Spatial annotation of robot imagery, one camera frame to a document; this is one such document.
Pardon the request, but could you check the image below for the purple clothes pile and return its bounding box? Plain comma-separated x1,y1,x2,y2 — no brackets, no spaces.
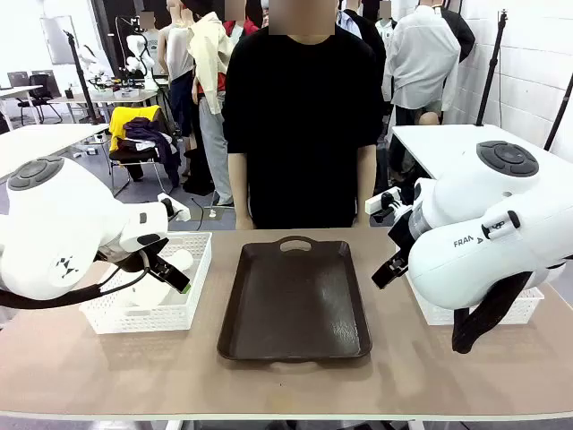
123,116,183,189

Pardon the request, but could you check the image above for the person torso black shirt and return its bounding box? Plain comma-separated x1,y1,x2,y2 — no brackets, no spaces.
221,24,389,230

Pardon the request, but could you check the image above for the grey wall panel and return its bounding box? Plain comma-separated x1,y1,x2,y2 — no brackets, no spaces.
38,15,76,65

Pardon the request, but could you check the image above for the wooden background desk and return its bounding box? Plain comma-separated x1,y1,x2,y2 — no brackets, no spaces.
47,89,158,122

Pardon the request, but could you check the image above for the mannequin with white tank top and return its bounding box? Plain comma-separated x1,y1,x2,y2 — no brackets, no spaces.
156,0,198,153

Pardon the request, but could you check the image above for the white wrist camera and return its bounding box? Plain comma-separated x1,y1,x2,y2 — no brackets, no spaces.
156,193,192,223
364,186,411,220

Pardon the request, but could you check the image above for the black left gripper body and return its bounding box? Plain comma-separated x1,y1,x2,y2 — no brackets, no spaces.
96,236,171,273

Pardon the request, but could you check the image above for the dark brown serving tray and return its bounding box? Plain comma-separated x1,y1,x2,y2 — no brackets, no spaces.
217,236,373,364

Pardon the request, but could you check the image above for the black office chair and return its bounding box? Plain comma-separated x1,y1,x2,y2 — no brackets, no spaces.
17,73,64,125

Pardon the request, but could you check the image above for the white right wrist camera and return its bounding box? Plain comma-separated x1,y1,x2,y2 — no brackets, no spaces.
364,186,411,220

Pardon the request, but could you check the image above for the white perforated plastic basket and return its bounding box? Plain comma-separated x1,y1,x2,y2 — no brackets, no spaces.
78,231,213,336
405,272,546,327

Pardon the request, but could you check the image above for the opaque white conical flask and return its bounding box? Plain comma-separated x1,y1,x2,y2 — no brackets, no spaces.
123,248,194,309

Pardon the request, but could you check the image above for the mannequin with black jacket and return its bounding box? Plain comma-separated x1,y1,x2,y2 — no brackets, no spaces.
440,6,476,64

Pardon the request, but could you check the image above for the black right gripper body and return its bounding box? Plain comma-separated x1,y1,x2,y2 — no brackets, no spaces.
387,213,422,263

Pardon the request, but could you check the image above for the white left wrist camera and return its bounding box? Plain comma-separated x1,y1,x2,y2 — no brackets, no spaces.
156,193,192,223

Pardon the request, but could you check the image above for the white background table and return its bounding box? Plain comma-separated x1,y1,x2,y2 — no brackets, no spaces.
0,123,111,180
389,124,573,180

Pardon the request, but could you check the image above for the mannequin with cream jacket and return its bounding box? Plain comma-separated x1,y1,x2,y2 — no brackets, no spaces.
185,0,236,207

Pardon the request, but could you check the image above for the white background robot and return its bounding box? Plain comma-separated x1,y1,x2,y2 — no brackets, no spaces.
120,33,160,90

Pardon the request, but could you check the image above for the yellow cloth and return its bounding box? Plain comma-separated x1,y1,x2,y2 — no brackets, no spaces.
108,106,161,152

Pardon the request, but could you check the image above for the person's right forearm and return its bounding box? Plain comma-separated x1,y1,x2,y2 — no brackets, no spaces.
227,151,252,220

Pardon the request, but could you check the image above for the mannequin with white shirt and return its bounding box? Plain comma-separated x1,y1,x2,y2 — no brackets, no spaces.
382,4,462,126

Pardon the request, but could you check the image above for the person's left forearm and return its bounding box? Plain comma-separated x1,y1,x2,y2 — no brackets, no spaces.
356,143,378,225

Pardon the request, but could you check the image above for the black metal chair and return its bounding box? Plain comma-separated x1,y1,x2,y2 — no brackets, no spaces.
109,147,180,198

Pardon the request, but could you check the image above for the black tripod stand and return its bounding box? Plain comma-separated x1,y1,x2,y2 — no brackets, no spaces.
475,8,509,126
62,30,107,125
543,71,573,151

